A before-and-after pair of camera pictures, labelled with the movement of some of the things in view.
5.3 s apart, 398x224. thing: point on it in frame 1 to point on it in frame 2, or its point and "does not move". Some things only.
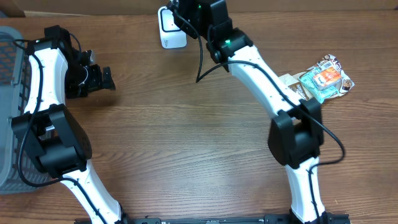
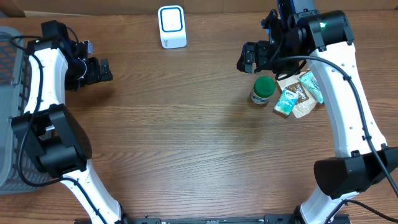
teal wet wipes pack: x=307 y=81 does not move
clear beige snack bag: x=293 y=83 does not move
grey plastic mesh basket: x=19 y=173 does not move
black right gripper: x=184 y=28 to x=247 y=63
